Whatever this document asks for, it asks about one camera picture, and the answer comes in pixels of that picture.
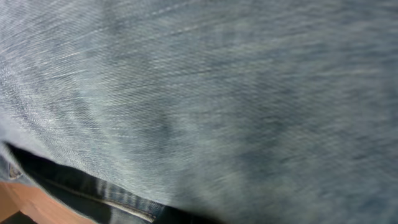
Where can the light blue denim jeans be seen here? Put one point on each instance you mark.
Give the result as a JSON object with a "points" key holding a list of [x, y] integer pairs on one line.
{"points": [[203, 111]]}

